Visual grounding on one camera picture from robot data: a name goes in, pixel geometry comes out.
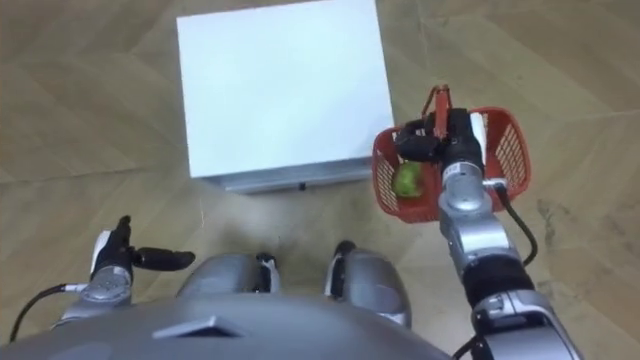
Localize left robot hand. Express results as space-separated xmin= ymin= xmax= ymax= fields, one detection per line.
xmin=89 ymin=215 xmax=197 ymax=282

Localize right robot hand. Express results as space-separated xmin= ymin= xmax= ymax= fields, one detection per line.
xmin=393 ymin=107 xmax=488 ymax=168

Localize red plastic basket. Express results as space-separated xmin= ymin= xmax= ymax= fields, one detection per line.
xmin=371 ymin=84 xmax=532 ymax=224

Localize green soft toy fruit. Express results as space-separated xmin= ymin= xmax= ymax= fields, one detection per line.
xmin=392 ymin=161 xmax=423 ymax=198

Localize robot body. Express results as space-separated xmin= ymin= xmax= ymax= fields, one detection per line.
xmin=0 ymin=292 xmax=451 ymax=360

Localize robot legs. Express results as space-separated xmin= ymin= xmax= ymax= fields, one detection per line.
xmin=175 ymin=240 xmax=413 ymax=330

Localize white cabinet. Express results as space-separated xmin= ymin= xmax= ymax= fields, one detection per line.
xmin=175 ymin=0 xmax=396 ymax=195

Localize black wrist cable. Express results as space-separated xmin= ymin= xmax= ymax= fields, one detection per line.
xmin=482 ymin=178 xmax=539 ymax=268
xmin=8 ymin=282 xmax=89 ymax=344

